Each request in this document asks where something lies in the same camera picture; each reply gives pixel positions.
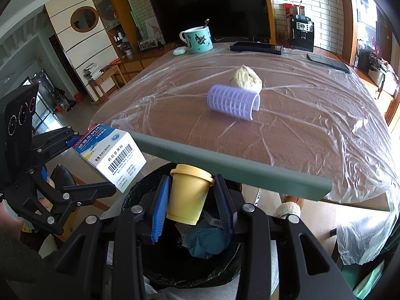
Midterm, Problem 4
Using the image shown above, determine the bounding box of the white medicine box barcode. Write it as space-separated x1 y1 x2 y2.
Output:
73 124 147 193

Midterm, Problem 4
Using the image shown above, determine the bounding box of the small yellow cup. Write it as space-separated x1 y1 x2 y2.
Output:
166 164 214 226

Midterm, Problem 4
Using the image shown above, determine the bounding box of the blue plastic bag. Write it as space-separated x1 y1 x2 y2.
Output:
182 219 231 259

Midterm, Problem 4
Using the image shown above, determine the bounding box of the purple hair roller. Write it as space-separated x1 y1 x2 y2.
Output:
207 84 260 121

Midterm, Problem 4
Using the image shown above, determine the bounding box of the cream paper ball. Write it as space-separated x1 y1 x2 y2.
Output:
229 65 263 94

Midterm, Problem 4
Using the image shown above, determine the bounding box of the black trash bin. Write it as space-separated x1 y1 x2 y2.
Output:
120 164 243 289

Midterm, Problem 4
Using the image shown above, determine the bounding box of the person's left hand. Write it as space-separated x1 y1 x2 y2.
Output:
0 200 25 239

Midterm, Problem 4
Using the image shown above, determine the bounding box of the small wooden side table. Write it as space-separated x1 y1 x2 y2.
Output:
86 65 127 104

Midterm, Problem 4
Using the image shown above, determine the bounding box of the grey-green table edge guard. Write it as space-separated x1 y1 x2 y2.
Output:
131 131 332 201

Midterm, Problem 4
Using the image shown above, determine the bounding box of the wooden tv cabinet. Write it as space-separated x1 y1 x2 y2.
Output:
114 43 176 86

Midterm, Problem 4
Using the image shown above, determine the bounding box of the round wooden mirror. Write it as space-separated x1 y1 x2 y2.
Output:
70 6 99 33

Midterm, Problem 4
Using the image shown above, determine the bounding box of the teal patterned mug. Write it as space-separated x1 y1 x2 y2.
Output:
180 26 214 54

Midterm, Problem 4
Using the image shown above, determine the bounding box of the spoon in mug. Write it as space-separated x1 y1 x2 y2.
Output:
203 18 210 29

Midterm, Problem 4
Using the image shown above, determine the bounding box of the black tablet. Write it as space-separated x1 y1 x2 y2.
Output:
230 41 283 55

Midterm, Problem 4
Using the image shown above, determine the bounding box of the dark smartphone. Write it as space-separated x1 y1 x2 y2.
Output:
307 53 351 74

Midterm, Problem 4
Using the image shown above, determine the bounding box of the large black television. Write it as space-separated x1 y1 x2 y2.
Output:
150 0 271 43

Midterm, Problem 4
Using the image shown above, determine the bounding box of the black coffee machine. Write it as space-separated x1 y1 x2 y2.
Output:
285 3 315 52

